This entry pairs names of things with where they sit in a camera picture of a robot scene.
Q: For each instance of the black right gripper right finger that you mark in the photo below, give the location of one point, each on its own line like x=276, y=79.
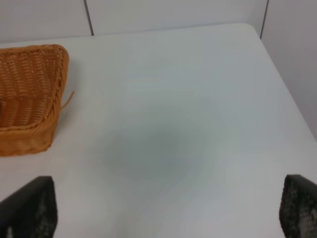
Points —
x=298, y=207

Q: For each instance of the orange woven wicker basket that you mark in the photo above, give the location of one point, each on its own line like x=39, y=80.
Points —
x=32, y=83

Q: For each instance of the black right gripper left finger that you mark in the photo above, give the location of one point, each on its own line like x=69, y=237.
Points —
x=31, y=211

